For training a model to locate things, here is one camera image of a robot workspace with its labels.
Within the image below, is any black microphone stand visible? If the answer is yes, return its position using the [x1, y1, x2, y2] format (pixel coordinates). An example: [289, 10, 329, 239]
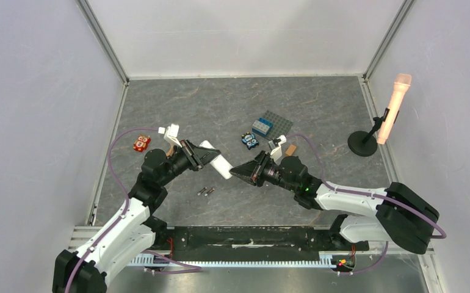
[347, 108, 399, 157]

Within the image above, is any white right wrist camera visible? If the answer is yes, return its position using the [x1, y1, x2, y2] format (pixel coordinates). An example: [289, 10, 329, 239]
[268, 135, 287, 162]

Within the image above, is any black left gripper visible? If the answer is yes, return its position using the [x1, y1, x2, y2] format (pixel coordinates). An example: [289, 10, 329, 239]
[159, 138, 221, 186]

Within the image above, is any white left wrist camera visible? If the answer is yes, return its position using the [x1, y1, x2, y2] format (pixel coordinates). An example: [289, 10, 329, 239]
[157, 123, 181, 148]

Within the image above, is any grey lego baseplate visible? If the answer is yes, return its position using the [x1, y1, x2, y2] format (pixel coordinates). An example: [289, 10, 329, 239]
[259, 110, 293, 140]

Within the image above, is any large wooden block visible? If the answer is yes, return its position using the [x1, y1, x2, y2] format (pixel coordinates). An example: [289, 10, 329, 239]
[166, 145, 176, 157]

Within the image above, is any grey lego brick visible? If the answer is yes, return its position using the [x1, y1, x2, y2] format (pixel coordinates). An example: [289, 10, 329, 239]
[252, 120, 270, 137]

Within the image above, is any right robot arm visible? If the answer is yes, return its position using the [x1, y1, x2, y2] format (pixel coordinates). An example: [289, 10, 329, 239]
[230, 151, 439, 255]

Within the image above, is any black battery far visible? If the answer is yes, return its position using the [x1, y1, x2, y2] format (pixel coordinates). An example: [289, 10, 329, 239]
[197, 187, 207, 195]

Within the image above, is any small brown wooden block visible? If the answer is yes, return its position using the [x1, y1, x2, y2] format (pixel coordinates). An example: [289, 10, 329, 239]
[285, 144, 297, 156]

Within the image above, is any red owl toy block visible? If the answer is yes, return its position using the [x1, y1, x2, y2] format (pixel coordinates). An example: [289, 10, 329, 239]
[133, 135, 151, 153]

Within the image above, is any blue lego brick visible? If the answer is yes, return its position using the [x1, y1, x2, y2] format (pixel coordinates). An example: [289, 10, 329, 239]
[258, 117, 273, 134]

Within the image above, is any black battery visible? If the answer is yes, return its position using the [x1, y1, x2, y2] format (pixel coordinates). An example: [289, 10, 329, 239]
[204, 188, 215, 197]
[197, 187, 207, 195]

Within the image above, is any black battery near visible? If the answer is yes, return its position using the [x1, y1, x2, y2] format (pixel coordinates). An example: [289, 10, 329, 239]
[204, 188, 215, 197]

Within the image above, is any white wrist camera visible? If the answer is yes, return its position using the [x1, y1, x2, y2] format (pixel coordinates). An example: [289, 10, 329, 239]
[157, 123, 181, 148]
[268, 135, 287, 162]

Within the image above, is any white remote control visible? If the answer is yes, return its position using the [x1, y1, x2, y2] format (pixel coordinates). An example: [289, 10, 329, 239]
[210, 154, 233, 180]

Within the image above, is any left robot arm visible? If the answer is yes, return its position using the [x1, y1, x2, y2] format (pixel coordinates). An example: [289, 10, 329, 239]
[52, 140, 221, 292]

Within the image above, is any white cable duct strip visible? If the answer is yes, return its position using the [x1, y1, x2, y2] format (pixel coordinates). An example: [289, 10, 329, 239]
[126, 253, 337, 269]

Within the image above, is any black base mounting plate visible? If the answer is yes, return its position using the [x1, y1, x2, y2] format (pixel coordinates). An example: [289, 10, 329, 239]
[151, 226, 369, 262]

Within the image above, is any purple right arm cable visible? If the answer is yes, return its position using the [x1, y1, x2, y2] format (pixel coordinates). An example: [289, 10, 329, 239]
[285, 134, 447, 276]

